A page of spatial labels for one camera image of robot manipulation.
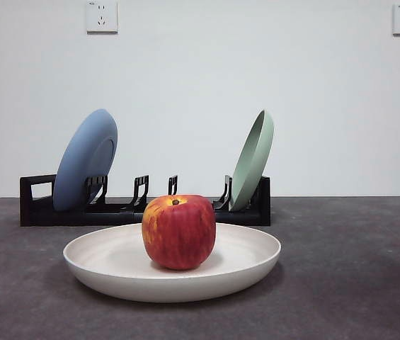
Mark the blue plate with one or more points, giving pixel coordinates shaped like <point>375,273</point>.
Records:
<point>79,159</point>

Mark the black plate rack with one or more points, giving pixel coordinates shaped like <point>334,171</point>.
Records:
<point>37,216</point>

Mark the cream yellow plate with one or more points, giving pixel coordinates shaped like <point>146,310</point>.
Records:
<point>107,256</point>

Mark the red yellow apple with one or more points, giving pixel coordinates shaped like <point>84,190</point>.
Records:
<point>180,233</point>

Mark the green plate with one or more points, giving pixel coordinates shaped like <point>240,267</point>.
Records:
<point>254,163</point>

